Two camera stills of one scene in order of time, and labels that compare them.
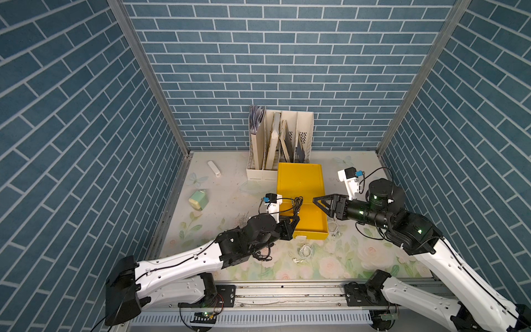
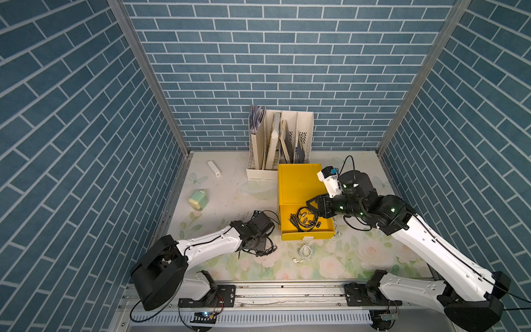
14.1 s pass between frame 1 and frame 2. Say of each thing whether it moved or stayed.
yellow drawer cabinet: stayed
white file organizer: stayed
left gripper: moved
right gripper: stayed
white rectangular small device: stayed
